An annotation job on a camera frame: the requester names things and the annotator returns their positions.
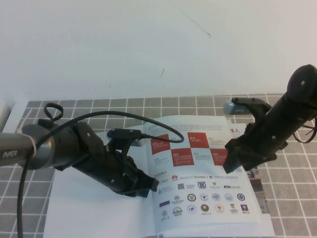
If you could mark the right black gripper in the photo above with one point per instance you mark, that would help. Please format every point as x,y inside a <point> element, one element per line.
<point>267,138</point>

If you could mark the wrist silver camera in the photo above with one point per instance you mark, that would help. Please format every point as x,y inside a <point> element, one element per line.
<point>232,107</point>
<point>123,132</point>

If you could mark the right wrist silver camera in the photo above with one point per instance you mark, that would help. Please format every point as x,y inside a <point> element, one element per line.
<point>232,107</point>

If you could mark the grey checked tablecloth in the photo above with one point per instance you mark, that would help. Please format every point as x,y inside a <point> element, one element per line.
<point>292,186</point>

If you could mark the white printed book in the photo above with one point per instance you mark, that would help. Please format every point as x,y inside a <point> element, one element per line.
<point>203,193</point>

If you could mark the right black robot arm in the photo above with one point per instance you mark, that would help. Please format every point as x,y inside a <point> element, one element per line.
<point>302,84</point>

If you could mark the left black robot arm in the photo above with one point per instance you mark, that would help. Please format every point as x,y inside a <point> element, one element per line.
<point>15,148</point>

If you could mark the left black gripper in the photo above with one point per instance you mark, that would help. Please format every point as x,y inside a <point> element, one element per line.
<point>111,173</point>

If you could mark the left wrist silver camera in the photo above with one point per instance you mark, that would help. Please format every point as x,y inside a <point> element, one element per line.
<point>123,132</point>

